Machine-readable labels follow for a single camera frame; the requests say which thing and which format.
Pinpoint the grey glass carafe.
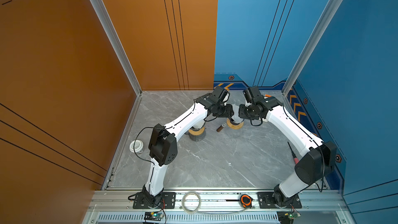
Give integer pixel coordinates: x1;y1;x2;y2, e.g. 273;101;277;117
187;131;206;142

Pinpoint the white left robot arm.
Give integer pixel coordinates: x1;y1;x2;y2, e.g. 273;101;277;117
137;97;234;208

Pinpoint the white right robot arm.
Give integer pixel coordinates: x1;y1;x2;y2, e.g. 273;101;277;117
238;97;337;208

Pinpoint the orange black tape measure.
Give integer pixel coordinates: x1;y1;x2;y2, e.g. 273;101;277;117
239;195;253;209

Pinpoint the clear coiled tube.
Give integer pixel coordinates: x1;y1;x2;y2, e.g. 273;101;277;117
180;191;202;215

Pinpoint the green circuit board right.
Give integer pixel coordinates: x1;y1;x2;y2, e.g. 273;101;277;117
277;212;301;224

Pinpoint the green circuit board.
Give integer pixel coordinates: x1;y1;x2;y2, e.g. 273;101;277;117
277;212;301;224
144;212;165;223

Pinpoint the green circuit board left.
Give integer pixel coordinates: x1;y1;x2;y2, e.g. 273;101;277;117
144;212;165;223

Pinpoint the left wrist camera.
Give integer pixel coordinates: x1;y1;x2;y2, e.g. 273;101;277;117
210;86;230;104

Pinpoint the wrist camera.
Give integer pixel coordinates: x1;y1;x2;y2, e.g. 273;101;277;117
210;86;230;104
243;86;264;105

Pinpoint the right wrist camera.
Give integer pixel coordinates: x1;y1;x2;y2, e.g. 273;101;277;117
243;86;264;105

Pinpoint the red handled screwdriver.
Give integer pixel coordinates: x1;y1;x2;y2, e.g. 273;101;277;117
288;142;299;164

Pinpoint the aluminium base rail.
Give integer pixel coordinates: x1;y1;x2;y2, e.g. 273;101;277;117
83;188;355;224

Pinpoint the aluminium corner post right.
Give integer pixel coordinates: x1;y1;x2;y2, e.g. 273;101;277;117
282;0;343;96

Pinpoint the aluminium corner post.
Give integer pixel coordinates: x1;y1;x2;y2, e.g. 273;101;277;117
90;0;142;96
282;0;343;96

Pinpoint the aluminium corner post left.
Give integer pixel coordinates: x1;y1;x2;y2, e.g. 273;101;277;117
90;0;142;96

